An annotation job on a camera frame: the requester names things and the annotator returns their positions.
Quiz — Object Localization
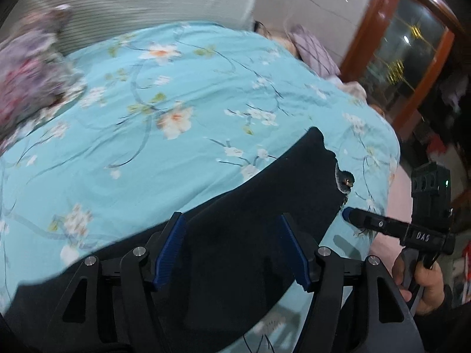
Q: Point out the purple floral pillow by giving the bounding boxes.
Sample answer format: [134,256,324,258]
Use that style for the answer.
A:
[1,4,86,150]

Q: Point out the white ribbed headboard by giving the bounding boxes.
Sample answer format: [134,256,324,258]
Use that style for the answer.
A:
[1,0,256,54]

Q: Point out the brown wooden door frame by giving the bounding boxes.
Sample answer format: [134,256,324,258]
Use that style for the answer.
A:
[340,0,464,139]

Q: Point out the black tracking camera box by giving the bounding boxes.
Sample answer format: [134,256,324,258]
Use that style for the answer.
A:
[411,162,451,234]

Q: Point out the light blue floral bedsheet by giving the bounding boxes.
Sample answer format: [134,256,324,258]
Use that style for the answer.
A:
[1,21,400,352]

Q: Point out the person's right hand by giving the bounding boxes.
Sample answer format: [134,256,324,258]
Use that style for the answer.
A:
[392,256,445,316]

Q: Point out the black pants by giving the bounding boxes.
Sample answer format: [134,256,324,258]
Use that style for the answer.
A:
[1,128,354,352]

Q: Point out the pink checkered cloth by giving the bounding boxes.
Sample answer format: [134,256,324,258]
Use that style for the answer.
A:
[288,25,340,78]

